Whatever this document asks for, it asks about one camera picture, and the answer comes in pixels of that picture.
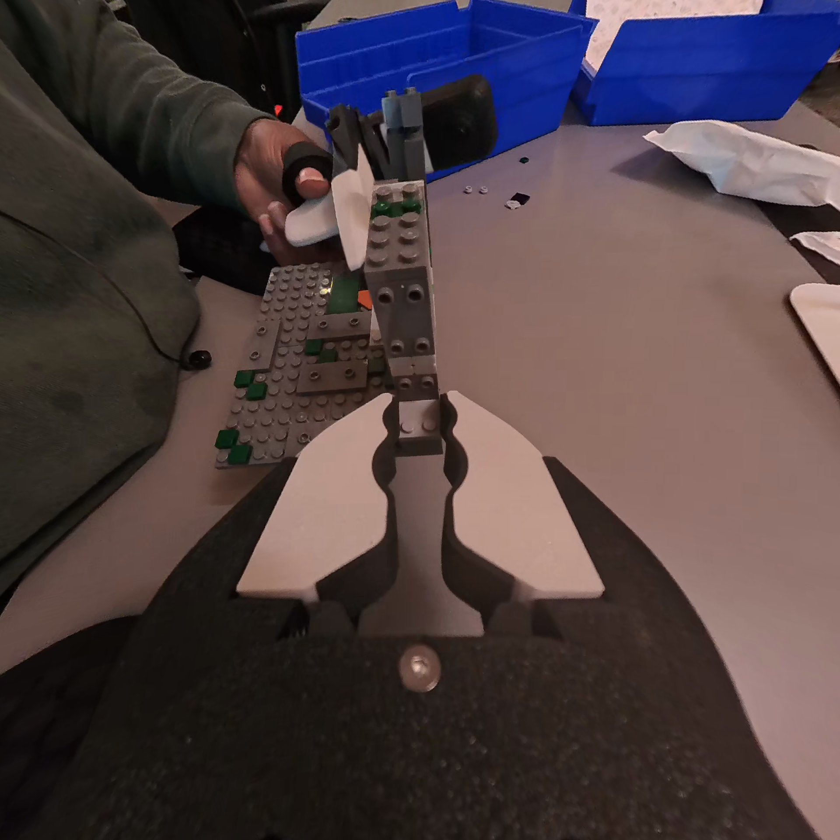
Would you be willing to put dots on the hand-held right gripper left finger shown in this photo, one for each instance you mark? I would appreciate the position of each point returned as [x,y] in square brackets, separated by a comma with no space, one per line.
[321,518]

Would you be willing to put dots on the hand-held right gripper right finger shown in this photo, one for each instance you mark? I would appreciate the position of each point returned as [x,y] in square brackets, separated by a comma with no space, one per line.
[518,518]

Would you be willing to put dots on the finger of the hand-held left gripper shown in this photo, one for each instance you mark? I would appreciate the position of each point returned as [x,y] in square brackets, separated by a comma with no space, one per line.
[375,148]
[351,210]

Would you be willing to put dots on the grey toy brick tower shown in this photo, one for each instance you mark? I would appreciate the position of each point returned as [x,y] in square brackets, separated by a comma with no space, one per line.
[401,308]

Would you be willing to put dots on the person's left forearm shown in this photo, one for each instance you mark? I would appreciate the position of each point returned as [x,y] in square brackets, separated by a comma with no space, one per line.
[118,92]

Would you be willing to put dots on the grey desk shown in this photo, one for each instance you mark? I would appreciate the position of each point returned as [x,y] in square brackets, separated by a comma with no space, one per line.
[623,394]

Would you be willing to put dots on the person's left hand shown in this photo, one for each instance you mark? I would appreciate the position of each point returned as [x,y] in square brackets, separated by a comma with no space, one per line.
[259,170]

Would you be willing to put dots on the blue plastic bin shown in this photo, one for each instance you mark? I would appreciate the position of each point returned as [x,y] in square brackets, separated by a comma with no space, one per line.
[695,72]
[367,65]

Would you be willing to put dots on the grey studded baseplate green tiles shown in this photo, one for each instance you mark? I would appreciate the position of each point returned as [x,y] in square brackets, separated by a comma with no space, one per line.
[289,394]

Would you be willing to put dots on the small black toy tile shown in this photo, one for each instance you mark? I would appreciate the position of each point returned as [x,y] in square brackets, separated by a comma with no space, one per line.
[520,200]

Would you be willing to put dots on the person in dark green clothing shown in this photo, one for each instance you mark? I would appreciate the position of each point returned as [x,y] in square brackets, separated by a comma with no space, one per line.
[72,367]

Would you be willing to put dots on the white tray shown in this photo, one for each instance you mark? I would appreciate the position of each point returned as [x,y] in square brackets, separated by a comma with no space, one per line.
[820,321]

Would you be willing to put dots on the crumpled white paper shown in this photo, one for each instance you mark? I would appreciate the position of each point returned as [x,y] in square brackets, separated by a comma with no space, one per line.
[741,161]

